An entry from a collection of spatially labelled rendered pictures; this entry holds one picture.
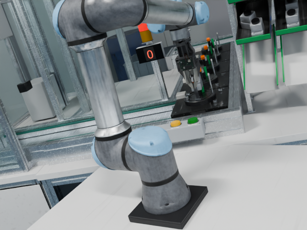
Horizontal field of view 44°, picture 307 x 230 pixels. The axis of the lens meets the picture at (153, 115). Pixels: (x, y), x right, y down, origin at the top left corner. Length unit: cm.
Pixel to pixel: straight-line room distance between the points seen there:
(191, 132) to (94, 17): 66
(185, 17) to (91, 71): 36
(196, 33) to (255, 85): 441
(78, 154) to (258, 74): 84
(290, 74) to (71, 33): 90
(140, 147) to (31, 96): 158
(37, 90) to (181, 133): 127
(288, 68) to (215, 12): 373
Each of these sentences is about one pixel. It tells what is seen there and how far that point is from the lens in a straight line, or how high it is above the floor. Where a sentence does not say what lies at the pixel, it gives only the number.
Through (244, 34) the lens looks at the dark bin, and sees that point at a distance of 160.
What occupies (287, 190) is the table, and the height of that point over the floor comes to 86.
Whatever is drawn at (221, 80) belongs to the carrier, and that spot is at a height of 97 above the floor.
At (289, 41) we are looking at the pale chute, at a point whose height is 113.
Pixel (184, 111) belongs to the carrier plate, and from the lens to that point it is 162.
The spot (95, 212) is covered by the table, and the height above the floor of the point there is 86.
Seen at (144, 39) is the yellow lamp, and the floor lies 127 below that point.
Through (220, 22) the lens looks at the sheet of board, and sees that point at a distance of 527.
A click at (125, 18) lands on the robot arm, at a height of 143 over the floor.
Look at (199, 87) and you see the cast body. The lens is 165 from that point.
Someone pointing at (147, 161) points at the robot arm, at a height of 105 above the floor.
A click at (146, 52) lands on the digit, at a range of 178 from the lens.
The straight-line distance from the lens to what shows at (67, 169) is 172.
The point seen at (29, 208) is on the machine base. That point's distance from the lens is 195.
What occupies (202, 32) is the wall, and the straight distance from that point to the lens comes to 592.
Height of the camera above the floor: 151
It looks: 19 degrees down
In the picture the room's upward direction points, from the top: 16 degrees counter-clockwise
